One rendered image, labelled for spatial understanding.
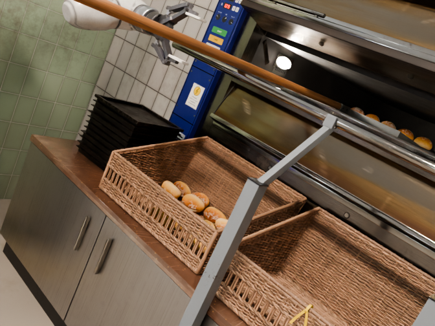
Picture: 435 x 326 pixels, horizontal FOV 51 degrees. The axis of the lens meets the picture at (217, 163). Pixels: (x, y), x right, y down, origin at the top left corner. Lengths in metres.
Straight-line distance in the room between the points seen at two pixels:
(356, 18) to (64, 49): 1.48
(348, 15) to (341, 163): 0.54
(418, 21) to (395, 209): 0.63
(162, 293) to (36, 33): 1.51
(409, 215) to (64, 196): 1.22
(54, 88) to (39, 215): 0.86
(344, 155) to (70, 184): 1.01
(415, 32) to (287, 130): 0.56
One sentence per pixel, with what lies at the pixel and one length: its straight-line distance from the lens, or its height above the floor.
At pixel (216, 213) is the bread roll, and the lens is 1.77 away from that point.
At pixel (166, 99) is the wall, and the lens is 2.25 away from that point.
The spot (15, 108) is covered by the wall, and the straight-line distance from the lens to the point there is 2.56.
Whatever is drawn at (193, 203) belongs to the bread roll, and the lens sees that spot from 1.80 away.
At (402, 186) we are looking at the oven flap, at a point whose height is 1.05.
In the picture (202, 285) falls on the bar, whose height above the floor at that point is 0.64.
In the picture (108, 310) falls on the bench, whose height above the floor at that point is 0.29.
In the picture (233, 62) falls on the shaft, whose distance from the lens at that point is 1.47.
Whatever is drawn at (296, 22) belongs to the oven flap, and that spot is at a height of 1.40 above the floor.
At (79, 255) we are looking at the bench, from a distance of 1.74.
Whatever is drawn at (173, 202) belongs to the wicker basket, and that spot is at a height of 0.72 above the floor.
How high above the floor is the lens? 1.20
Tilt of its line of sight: 13 degrees down
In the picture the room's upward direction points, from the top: 24 degrees clockwise
